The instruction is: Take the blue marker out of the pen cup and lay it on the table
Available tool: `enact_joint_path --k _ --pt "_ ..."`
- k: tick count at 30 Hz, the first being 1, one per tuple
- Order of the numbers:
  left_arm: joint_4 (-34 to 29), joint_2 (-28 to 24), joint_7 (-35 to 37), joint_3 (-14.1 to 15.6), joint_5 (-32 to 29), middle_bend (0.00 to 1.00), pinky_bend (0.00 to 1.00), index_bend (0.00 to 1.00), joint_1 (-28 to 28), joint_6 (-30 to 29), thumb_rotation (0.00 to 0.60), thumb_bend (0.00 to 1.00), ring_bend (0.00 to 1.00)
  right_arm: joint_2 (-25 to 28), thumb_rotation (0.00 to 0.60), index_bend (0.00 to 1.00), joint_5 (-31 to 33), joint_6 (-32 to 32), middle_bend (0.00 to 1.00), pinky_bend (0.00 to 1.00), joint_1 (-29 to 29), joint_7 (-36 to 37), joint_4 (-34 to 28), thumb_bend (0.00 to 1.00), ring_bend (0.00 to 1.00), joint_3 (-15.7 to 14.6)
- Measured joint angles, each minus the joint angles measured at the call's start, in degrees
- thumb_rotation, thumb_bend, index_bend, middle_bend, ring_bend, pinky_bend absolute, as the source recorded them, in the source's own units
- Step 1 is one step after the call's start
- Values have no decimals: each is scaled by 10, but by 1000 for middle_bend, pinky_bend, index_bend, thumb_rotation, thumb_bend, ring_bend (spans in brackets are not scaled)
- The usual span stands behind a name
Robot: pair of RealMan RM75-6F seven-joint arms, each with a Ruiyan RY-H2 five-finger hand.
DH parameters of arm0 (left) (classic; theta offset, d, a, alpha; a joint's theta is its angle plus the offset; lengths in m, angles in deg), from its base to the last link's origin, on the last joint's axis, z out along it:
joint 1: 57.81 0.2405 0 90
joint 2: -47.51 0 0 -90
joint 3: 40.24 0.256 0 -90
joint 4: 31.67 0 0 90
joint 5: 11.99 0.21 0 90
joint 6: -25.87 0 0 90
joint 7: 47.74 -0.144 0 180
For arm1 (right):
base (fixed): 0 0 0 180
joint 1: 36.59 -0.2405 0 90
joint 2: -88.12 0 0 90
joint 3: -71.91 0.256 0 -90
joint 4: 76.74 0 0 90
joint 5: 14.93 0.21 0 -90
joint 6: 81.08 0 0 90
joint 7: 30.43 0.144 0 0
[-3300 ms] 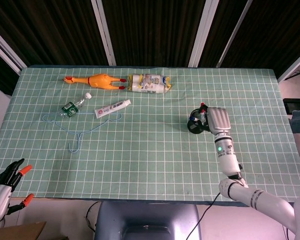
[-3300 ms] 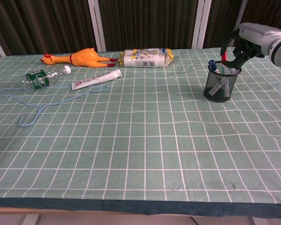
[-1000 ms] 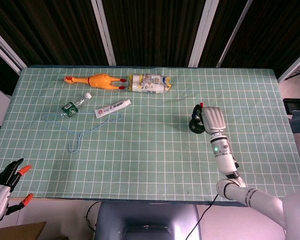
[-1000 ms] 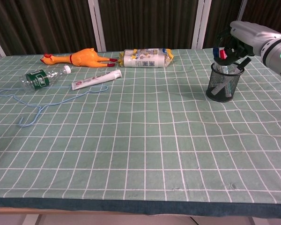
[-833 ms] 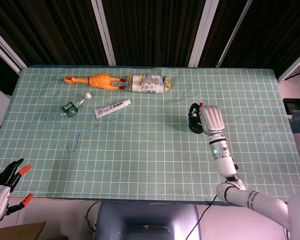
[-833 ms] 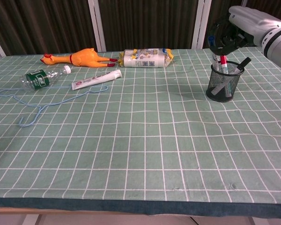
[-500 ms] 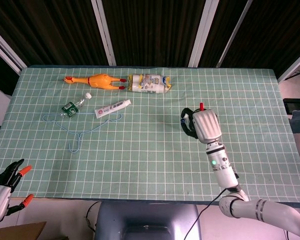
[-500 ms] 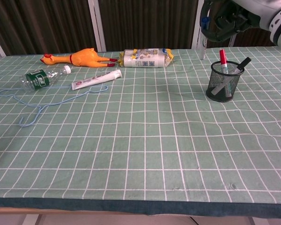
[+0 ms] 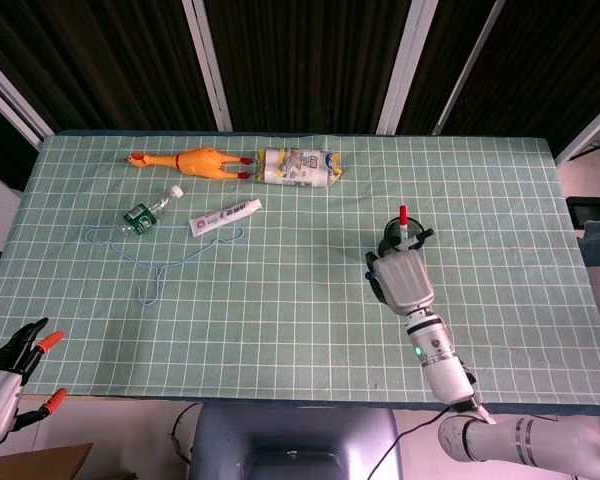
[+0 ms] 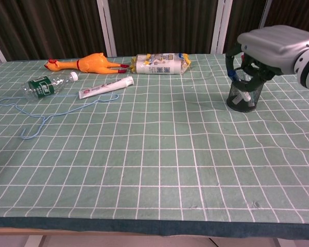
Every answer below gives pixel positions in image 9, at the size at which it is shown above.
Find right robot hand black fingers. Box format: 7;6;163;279
364;249;437;317

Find black mesh pen holder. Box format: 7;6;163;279
377;216;426;259

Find brown cardboard box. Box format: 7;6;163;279
0;441;140;480

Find green grid tablecloth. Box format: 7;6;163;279
0;130;600;417

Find white plastic wrapped pack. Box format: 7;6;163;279
253;146;345;190

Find grey robot torso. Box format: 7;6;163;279
188;402;405;480

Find white toothpaste tube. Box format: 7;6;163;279
188;197;264;238

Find black box on floor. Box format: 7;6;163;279
566;196;600;230

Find clear bottle green label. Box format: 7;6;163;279
117;184;185;238

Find yellow rubber chicken toy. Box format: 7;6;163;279
124;146;255;182

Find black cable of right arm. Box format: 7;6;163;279
366;405;454;480

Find black cable by torso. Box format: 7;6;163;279
170;402;202;464

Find blue wire clothes hanger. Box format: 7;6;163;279
83;225;246;306

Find white window frame bar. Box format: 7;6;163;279
553;93;600;166
181;0;234;133
376;0;440;136
0;47;56;151
431;0;508;136

